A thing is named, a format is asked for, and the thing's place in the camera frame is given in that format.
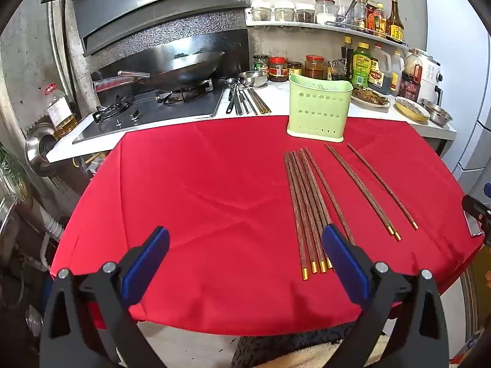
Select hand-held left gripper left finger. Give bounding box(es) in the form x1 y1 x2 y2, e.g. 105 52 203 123
38 226 171 368

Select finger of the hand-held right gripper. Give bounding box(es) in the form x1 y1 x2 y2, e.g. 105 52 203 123
462 195 491 223

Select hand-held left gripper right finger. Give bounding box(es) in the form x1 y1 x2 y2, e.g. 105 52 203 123
321 224 449 368

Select green plastic utensil holder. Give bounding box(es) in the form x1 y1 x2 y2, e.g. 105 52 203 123
287 74 354 143

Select red tablecloth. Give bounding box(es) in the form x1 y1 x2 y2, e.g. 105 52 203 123
50 115 486 336

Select steel bowl with food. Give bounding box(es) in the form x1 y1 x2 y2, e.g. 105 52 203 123
420 98 453 126

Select white drain pipe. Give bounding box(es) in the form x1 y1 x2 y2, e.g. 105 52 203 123
38 207 64 273

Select dark textured cloth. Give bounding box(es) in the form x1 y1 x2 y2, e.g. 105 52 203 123
233 324 348 368

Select yellow bowl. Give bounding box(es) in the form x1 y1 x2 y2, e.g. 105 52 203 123
394 96 431 122

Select white kitchen appliance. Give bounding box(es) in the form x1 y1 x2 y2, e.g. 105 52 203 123
416 48 443 106

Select white refrigerator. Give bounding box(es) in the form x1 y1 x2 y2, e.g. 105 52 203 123
422 0 491 173

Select large jar with red label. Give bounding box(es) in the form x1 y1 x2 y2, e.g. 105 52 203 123
399 48 423 102

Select black gas stove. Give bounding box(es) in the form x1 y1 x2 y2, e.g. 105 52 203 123
73 79 227 144

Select plate with food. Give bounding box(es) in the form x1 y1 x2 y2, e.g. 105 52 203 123
351 83 391 108

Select white plastic jug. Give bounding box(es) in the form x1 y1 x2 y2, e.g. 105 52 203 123
389 50 406 96

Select large dark sauce jug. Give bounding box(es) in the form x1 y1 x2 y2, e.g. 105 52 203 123
367 44 392 94

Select plastic cooking oil bottle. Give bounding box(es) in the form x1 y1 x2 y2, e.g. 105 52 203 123
43 84 79 139

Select white kitchen counter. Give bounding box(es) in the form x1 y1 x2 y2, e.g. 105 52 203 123
45 79 457 163

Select green plastic bottle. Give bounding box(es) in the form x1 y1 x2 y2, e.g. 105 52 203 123
352 42 371 88

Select bundle of metal chopsticks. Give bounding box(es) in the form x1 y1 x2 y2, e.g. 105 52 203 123
240 87 272 116

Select steel ladle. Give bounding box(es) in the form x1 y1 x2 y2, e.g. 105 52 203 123
226 78 240 115

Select steel spoon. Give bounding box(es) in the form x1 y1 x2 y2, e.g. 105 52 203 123
234 79 246 116

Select clear spice bag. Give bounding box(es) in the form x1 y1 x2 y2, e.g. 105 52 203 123
327 59 346 81

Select dark soy sauce bottle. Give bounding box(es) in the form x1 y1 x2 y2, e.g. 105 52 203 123
341 36 354 81

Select orange sauce jar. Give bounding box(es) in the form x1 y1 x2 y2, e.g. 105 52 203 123
305 55 325 80

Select tall brown sauce bottle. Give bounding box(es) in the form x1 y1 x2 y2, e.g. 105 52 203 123
386 0 405 43

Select steel wok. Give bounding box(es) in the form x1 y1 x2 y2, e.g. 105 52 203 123
92 51 226 93

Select red lidded chili jar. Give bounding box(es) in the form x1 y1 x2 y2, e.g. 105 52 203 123
269 56 289 82

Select small steel bowl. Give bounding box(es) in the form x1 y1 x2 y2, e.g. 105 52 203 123
238 71 268 88

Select yellow oil bottle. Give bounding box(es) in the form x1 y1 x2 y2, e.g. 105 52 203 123
374 3 387 38

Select glass bottle with pourer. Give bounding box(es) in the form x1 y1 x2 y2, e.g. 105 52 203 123
354 0 369 31

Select steel pipe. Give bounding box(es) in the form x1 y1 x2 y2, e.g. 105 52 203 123
48 0 77 100

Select glass cup with spoon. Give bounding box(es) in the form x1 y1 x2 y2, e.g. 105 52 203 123
338 0 359 25

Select glass jar with red lid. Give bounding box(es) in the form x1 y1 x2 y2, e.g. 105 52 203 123
315 0 339 25

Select steel range hood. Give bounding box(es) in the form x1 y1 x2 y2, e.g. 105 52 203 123
40 0 250 56

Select white wall shelf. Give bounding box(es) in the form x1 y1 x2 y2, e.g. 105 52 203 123
245 21 409 50

